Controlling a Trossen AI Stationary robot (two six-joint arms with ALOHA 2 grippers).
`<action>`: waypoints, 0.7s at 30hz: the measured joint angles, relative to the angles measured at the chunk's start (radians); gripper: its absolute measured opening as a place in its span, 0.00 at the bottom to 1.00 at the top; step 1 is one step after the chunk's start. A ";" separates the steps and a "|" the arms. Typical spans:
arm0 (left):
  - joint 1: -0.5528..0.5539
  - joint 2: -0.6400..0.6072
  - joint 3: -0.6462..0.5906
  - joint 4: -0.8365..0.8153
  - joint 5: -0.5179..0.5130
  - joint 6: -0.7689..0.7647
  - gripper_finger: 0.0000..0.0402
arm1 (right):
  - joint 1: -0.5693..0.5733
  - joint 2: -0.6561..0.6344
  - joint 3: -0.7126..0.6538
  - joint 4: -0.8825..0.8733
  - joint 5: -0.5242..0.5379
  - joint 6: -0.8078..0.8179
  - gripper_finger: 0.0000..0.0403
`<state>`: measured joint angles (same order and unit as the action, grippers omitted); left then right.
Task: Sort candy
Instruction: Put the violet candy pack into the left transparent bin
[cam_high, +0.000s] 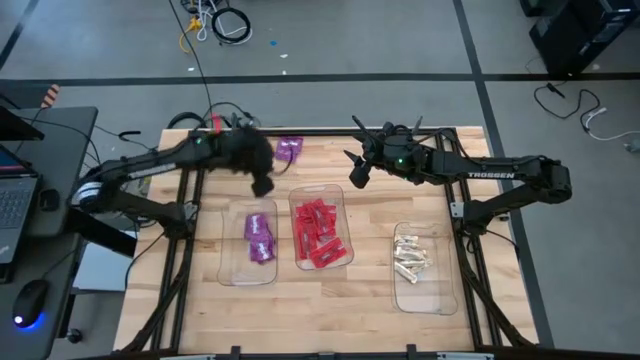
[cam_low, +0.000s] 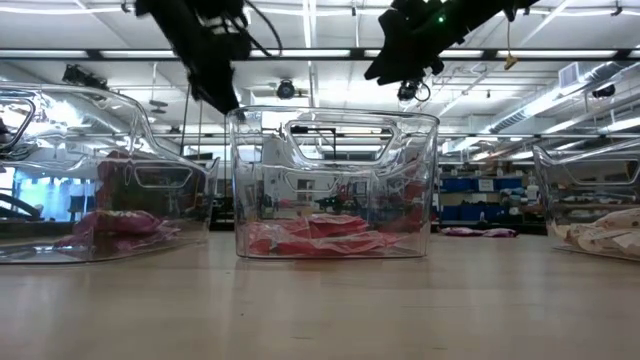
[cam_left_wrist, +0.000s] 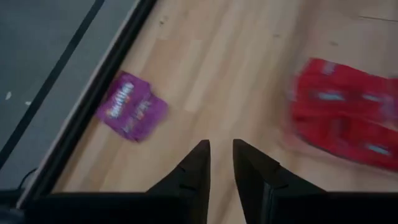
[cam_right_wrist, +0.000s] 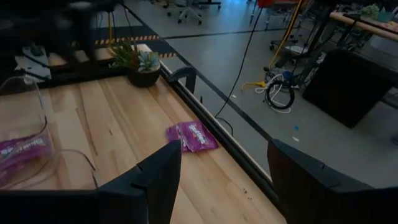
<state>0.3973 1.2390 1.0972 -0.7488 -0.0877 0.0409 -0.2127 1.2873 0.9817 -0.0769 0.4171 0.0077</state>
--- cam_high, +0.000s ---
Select long thin black cable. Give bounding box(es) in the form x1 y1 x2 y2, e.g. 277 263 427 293
167 0 215 129

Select black floor cable with plug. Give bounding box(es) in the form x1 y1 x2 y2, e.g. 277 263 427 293
532 82 601 121

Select black computer mouse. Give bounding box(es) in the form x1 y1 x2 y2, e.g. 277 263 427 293
12 278 50 331

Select black equipment cabinet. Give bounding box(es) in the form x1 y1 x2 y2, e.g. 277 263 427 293
519 0 640 76

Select small black desk device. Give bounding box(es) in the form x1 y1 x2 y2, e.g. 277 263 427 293
39 188 61 211

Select clear plastic bin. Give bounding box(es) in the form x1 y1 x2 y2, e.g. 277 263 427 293
288 183 355 271
391 221 459 316
216 198 280 287

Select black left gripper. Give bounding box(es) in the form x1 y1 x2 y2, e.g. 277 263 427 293
219 127 280 177

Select red candy packet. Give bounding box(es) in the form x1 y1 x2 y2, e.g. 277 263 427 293
308 237 348 270
312 198 337 221
314 217 339 241
304 224 324 249
294 202 321 224
293 219 314 261

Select pale grey panel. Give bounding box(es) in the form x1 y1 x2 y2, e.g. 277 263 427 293
73 247 132 293

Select white floor cable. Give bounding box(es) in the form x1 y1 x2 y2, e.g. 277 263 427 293
579 107 640 144

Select black tilted screen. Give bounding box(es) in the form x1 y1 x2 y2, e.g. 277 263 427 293
0 105 46 142

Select orange black striped object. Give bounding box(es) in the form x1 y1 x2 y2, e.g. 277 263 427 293
40 83 62 109

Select yellow cable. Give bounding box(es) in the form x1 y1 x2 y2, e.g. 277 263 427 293
178 17 204 54

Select black cables with plugs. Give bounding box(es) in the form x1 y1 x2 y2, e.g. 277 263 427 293
202 101 262 130

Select white flat strip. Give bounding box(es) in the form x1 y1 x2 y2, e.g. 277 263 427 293
435 352 495 360

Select grey laptop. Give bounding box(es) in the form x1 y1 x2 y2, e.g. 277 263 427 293
0 144 41 284

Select thick black curved hose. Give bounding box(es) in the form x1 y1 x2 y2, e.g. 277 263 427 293
166 111 209 130

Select coiled black cable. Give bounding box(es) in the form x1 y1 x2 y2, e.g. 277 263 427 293
210 6 253 46

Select white cable bundle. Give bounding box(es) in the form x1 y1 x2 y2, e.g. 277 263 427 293
195 0 254 46

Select dark grey desk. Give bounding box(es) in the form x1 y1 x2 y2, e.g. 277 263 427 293
0 105 100 360

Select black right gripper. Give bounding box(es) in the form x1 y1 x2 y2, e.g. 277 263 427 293
343 115 433 184

